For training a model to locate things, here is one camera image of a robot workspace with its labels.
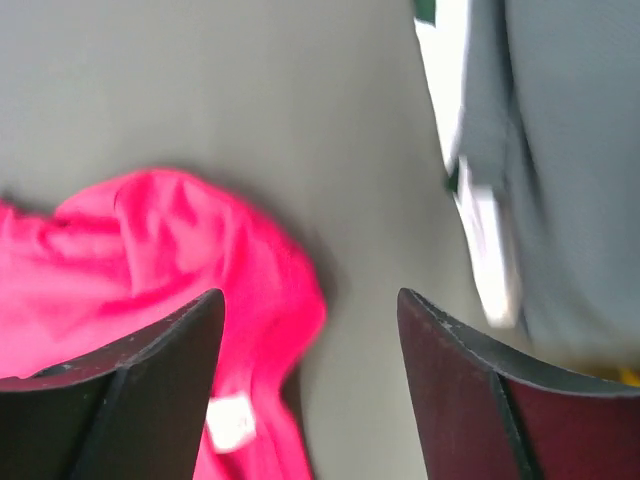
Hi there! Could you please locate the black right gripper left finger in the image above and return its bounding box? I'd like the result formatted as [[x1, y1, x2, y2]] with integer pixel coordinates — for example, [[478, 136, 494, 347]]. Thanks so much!
[[1, 290, 225, 479]]

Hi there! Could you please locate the folded dark grey t shirt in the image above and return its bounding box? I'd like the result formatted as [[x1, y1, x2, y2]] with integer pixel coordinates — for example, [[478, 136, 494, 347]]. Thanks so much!
[[449, 0, 640, 371]]

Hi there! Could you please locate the yellow plastic bin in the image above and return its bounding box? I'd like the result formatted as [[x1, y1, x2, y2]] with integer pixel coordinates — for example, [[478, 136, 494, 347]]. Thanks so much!
[[584, 364, 640, 386]]

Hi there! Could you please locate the folded white t shirt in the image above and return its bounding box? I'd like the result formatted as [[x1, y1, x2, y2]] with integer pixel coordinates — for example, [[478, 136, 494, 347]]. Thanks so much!
[[413, 1, 521, 328]]

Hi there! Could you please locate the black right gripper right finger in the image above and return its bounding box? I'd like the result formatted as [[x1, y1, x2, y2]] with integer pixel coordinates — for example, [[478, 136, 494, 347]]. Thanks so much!
[[397, 288, 639, 479]]

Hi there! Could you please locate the pink t shirt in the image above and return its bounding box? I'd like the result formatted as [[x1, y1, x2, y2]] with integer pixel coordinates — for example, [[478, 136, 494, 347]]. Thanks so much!
[[1, 169, 326, 479]]

